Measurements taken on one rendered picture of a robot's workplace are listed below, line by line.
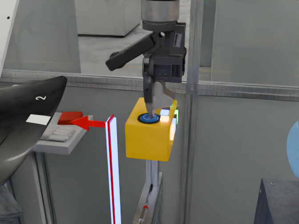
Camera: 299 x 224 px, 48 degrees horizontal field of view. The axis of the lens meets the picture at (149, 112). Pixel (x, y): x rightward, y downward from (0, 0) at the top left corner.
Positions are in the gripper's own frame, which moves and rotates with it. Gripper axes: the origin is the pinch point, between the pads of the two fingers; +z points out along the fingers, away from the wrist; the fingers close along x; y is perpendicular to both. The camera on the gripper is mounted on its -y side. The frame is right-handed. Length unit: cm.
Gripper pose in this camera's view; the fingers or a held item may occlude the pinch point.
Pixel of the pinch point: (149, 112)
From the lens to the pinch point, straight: 74.8
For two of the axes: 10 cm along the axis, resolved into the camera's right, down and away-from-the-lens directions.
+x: 1.8, -4.2, 8.9
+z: 0.0, 9.1, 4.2
